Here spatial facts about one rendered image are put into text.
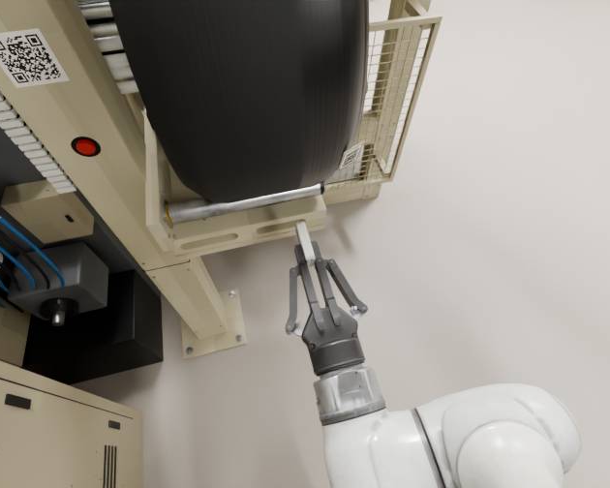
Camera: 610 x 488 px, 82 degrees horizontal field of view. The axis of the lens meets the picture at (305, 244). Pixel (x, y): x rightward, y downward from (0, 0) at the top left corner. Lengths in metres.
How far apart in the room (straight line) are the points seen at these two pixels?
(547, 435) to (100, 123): 0.77
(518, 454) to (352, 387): 0.18
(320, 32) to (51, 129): 0.49
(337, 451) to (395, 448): 0.07
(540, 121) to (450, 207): 1.05
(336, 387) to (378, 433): 0.07
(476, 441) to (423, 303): 1.30
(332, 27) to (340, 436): 0.48
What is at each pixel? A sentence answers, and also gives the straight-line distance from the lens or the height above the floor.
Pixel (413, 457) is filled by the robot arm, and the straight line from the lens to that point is 0.48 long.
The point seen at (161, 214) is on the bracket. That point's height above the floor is 0.94.
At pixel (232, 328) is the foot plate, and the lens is 1.60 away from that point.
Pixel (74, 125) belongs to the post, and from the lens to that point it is 0.74.
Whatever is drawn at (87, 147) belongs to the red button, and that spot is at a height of 1.06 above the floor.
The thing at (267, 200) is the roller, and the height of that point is 0.91.
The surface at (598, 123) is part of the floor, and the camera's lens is 3.11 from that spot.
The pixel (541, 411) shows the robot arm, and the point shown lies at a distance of 0.50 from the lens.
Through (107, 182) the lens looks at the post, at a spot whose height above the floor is 0.97.
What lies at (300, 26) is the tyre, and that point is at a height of 1.30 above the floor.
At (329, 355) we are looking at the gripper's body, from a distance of 0.49.
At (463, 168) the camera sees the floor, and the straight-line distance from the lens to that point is 2.32.
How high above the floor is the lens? 1.49
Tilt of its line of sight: 57 degrees down
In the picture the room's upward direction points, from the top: straight up
